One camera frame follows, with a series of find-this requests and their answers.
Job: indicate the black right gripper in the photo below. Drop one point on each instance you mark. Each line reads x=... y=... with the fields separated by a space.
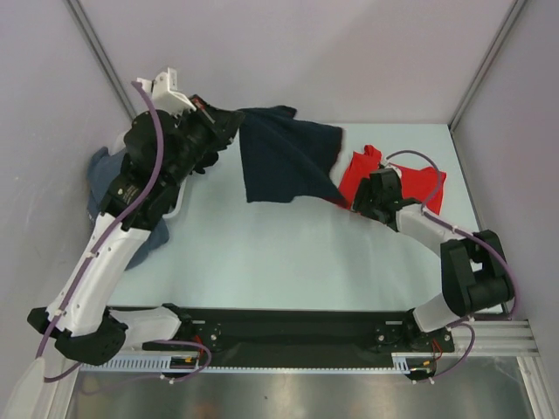
x=363 y=191

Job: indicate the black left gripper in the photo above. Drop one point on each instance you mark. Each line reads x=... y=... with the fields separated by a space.
x=221 y=124

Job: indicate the navy tank top red trim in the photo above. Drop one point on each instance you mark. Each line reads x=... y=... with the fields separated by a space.
x=284 y=158

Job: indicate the grey-blue tank top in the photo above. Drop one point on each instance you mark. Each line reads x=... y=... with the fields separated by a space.
x=102 y=169

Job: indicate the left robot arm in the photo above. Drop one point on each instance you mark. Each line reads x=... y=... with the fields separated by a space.
x=161 y=150

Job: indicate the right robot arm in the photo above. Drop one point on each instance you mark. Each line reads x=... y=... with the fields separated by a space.
x=474 y=271

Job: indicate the white plastic laundry bin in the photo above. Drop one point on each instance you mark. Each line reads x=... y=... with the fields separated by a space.
x=176 y=203

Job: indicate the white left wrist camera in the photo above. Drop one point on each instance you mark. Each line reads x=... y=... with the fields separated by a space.
x=164 y=93

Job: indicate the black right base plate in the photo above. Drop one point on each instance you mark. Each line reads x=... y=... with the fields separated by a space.
x=395 y=337

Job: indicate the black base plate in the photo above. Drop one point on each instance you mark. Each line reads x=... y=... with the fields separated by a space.
x=189 y=330
x=395 y=337

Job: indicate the left aluminium corner post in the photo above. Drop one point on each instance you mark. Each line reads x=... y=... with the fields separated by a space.
x=97 y=50

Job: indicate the aluminium corner post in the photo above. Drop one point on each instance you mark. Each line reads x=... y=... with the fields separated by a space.
x=505 y=28
x=97 y=50

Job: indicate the grey slotted cable duct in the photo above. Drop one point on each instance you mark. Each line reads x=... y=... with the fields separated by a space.
x=390 y=363

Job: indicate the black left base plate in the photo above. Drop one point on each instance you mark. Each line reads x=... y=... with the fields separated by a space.
x=189 y=330

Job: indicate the aluminium frame rail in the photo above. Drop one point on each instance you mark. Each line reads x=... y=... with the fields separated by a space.
x=502 y=336

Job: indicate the right aluminium corner post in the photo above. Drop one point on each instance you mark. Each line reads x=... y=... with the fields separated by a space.
x=505 y=28

